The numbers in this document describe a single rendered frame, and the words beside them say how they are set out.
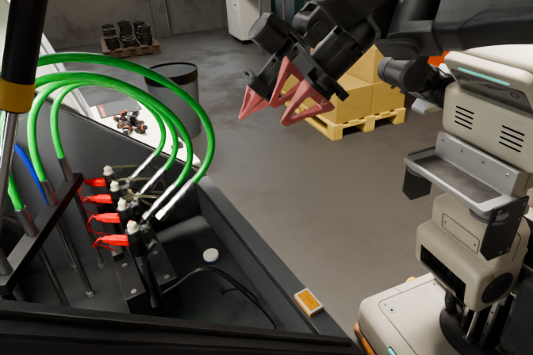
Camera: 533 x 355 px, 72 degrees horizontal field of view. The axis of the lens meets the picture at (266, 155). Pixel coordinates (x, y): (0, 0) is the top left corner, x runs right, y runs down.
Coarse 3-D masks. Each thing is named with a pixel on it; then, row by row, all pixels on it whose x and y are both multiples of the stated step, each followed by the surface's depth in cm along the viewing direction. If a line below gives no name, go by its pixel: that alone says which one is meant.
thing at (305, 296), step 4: (304, 292) 70; (308, 292) 70; (300, 296) 69; (304, 296) 69; (308, 296) 69; (312, 296) 69; (304, 300) 68; (308, 300) 68; (312, 300) 68; (300, 304) 68; (308, 304) 67; (312, 304) 67; (316, 304) 67; (304, 308) 67; (312, 308) 66; (316, 312) 67; (312, 316) 66
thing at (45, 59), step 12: (48, 60) 50; (60, 60) 51; (72, 60) 52; (84, 60) 52; (96, 60) 53; (108, 60) 54; (120, 60) 55; (0, 72) 48; (144, 72) 57; (156, 72) 59; (168, 84) 60; (180, 96) 62; (204, 120) 66; (204, 168) 70; (192, 180) 70
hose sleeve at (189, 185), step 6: (186, 186) 70; (192, 186) 70; (180, 192) 70; (186, 192) 70; (174, 198) 70; (180, 198) 70; (168, 204) 70; (174, 204) 70; (162, 210) 70; (168, 210) 70
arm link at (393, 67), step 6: (390, 60) 94; (396, 60) 92; (402, 60) 91; (408, 60) 90; (390, 66) 93; (396, 66) 91; (402, 66) 90; (384, 72) 95; (390, 72) 93; (396, 72) 91; (390, 78) 94; (396, 78) 91; (390, 84) 97; (396, 84) 93; (402, 90) 94
